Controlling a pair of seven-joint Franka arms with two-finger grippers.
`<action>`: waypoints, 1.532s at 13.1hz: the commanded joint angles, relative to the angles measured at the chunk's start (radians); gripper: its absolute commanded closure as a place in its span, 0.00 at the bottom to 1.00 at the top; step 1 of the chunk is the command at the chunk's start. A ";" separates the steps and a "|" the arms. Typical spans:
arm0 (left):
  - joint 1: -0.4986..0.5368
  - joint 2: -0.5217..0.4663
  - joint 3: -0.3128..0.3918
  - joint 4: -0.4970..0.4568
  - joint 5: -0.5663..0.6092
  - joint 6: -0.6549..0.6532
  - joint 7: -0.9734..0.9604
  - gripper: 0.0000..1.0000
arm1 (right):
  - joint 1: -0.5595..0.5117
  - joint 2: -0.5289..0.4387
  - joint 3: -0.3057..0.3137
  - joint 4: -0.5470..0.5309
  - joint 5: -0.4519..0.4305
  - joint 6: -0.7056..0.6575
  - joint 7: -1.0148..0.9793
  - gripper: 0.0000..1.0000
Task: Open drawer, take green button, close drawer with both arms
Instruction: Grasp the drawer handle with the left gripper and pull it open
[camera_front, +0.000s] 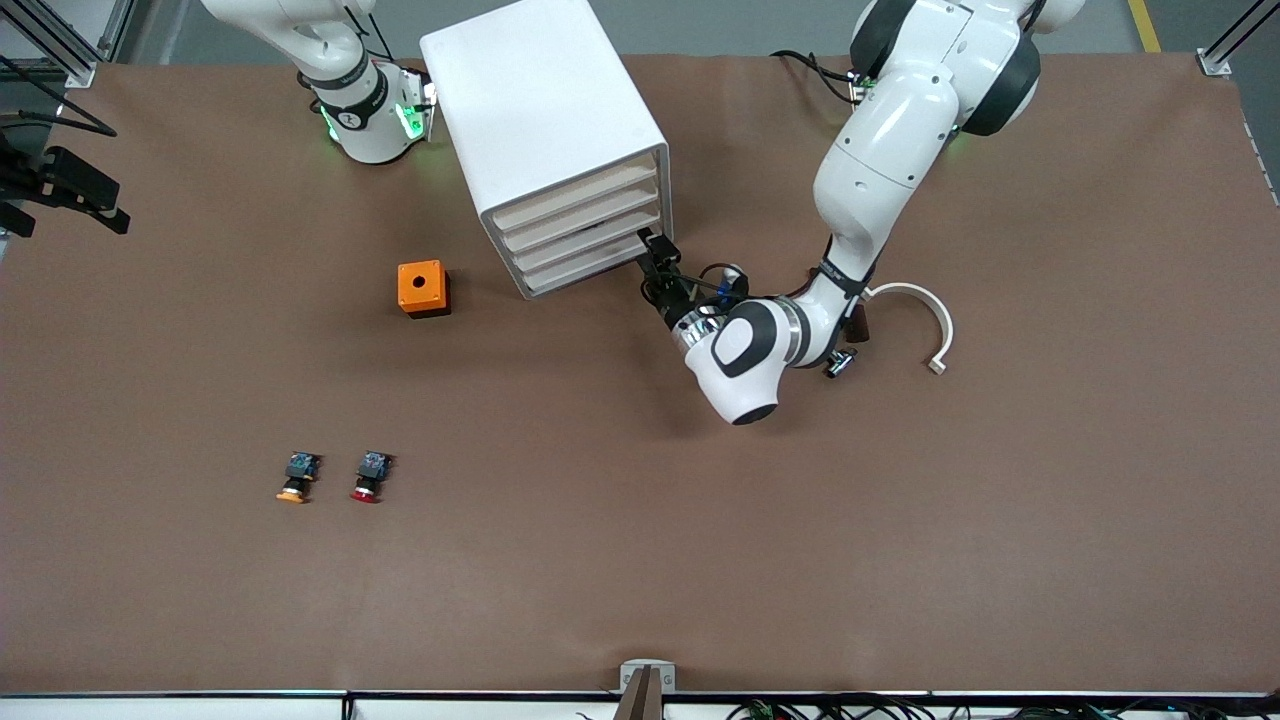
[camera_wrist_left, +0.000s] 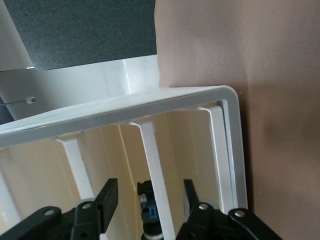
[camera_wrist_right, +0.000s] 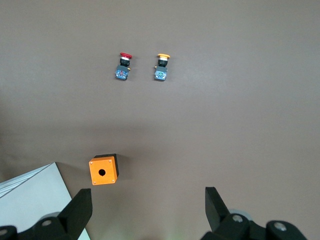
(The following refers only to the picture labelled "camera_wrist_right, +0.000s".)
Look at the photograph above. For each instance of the yellow mushroom push button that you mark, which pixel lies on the yellow mushroom push button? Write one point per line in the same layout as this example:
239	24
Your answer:
161	71

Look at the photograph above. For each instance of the brown table cover sheet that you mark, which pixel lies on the brown table cover sheet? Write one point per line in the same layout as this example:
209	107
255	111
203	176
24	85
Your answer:
225	112

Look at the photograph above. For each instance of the orange button enclosure box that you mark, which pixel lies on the orange button enclosure box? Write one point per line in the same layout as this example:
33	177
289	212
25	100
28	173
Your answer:
102	172

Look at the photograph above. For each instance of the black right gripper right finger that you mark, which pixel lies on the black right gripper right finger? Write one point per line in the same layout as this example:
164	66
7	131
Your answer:
217	215

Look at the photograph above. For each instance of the white drawer cabinet housing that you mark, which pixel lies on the white drawer cabinet housing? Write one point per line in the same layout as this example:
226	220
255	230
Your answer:
30	195

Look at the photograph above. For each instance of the red mushroom push button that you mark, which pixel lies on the red mushroom push button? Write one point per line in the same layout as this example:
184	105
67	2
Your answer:
122	71

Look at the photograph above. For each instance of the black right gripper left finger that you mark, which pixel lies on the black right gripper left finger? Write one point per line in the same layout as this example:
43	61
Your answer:
75	212

